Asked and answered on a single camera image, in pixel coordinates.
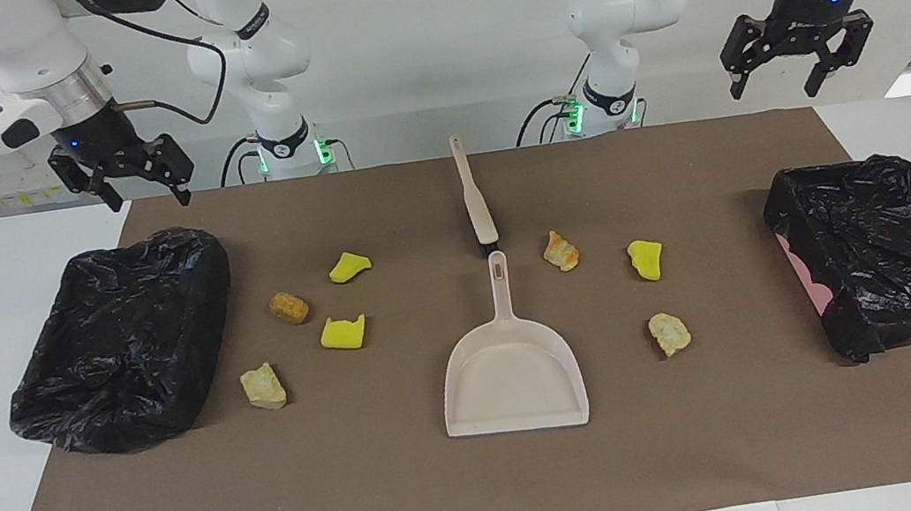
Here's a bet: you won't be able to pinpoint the white wall socket box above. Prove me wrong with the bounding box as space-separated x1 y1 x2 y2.
0 158 90 214

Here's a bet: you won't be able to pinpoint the yellow notched sponge piece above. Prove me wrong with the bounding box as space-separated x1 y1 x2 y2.
317 312 370 354

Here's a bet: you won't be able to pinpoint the pink plastic bin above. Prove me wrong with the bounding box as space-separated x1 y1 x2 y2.
775 226 836 319

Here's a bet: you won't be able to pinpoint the pale bread chunk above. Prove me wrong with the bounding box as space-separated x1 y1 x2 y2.
237 360 290 415
647 310 694 360

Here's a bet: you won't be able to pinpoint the black arm base cable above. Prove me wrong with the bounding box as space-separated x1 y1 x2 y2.
214 133 269 190
504 49 605 148

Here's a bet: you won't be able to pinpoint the black plastic trash bag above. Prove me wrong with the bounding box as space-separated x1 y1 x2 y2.
0 222 254 468
757 150 911 375

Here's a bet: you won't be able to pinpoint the beige brush black bristles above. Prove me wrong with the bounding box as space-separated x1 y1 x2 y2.
448 132 502 259

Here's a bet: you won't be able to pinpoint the beige plastic dustpan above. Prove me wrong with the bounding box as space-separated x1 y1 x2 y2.
423 242 592 445

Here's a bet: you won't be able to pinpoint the brown bread roll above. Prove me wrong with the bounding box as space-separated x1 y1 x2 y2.
267 289 312 328

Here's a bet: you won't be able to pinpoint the brown table mat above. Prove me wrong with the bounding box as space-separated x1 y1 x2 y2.
0 92 911 511

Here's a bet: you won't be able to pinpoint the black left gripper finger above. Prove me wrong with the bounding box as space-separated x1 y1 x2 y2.
714 9 783 102
794 8 884 99

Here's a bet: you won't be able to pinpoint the orange striped pastry piece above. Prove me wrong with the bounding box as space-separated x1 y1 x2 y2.
539 227 583 275

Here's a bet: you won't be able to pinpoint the yellow wedge sponge piece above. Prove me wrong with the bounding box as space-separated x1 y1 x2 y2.
327 249 375 286

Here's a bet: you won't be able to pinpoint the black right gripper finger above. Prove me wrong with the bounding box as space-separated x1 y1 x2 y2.
47 141 126 222
136 129 201 214

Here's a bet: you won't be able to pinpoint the yellow sponge block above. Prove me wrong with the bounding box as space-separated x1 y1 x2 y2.
626 237 667 285

